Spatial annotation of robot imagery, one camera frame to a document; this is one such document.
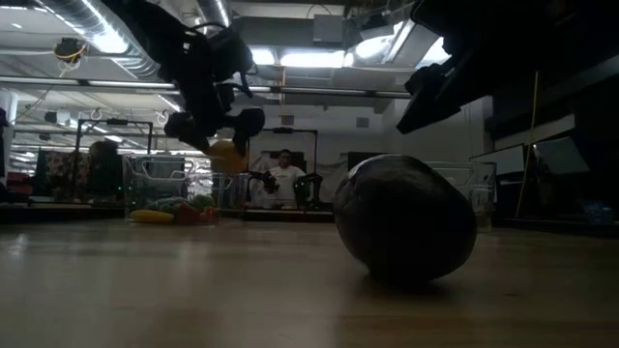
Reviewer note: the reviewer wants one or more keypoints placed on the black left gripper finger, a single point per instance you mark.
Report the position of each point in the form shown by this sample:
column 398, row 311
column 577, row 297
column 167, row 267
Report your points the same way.
column 186, row 130
column 249, row 123

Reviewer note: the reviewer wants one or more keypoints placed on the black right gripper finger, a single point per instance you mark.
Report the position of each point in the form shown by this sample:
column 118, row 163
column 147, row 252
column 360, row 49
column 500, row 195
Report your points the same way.
column 430, row 96

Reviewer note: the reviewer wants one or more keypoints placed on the yellow bell pepper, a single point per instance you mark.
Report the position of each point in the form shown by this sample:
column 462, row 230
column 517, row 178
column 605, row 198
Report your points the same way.
column 225, row 159

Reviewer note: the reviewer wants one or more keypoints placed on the round purple eggplant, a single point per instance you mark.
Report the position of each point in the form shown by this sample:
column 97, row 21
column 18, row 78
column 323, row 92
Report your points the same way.
column 401, row 217

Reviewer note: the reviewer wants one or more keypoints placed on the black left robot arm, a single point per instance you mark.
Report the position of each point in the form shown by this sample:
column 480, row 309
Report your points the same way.
column 159, row 43

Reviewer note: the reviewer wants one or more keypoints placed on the black background robot arm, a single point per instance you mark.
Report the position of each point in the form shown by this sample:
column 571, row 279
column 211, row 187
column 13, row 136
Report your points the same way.
column 267, row 182
column 309, row 186

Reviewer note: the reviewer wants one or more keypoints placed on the clear plastic bin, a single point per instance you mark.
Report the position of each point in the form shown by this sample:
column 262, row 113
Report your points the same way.
column 145, row 179
column 483, row 193

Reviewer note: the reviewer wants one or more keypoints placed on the rectangular ceiling light panel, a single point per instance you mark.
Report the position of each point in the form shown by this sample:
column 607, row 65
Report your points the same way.
column 312, row 59
column 263, row 56

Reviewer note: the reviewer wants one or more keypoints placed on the long horizontal ceiling pipe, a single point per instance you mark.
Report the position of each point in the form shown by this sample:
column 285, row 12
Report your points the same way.
column 314, row 90

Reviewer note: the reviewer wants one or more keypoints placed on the round ceiling light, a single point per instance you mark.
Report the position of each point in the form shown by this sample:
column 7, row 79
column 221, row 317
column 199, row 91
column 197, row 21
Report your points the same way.
column 370, row 47

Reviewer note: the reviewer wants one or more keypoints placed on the yellow squash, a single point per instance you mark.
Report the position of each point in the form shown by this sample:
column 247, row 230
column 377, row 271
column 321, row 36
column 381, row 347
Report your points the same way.
column 151, row 216

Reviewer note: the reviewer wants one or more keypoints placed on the black monitor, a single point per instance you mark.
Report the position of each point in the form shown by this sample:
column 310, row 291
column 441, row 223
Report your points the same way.
column 360, row 159

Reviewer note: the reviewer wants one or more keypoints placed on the white slanted panel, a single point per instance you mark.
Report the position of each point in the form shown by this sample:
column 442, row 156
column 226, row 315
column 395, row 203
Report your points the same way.
column 500, row 160
column 561, row 157

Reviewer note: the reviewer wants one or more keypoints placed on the grey ceiling box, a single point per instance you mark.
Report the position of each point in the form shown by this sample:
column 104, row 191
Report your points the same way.
column 328, row 29

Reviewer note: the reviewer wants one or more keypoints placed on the floral patterned cloth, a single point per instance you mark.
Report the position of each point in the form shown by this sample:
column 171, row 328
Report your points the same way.
column 63, row 169

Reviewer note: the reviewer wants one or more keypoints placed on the grey wall vent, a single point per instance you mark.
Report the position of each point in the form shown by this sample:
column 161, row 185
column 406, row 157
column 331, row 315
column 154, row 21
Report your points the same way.
column 362, row 123
column 287, row 121

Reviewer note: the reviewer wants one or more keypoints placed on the black rectangular frame stand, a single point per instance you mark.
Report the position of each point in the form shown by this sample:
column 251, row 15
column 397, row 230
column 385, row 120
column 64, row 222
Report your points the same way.
column 300, row 130

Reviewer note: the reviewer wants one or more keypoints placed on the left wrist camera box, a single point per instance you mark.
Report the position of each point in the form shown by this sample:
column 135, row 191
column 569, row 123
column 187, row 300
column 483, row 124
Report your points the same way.
column 232, row 53

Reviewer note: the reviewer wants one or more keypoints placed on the silver round air duct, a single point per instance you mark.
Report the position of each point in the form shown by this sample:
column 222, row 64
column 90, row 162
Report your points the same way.
column 215, row 12

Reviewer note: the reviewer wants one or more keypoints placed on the black metal rack frame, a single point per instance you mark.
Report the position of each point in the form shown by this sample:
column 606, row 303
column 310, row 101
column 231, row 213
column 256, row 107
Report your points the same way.
column 77, row 145

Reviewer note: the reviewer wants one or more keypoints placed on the large silver air duct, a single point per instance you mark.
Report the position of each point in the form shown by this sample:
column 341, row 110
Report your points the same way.
column 97, row 34

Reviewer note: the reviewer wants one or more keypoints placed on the black table edge rail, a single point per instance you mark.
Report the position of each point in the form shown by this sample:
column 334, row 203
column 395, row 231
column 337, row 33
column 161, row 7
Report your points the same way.
column 58, row 213

